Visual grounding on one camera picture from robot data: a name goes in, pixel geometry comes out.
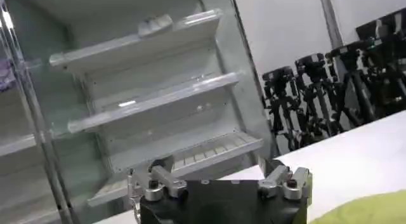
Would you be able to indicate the glass-sided grey shelf rack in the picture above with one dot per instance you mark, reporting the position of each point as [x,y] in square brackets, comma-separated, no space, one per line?
[22,139]

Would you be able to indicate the black monitor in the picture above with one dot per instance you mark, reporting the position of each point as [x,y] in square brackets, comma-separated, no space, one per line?
[385,23]

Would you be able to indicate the lime green shirt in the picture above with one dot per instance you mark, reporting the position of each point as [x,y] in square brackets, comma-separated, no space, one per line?
[364,209]

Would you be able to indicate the white open display shelf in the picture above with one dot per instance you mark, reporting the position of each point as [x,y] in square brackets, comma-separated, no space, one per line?
[158,92]

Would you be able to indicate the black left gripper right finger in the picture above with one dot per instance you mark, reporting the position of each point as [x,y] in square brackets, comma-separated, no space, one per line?
[280,181]

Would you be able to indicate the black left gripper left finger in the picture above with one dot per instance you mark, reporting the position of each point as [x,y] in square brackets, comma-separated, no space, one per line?
[161,182]

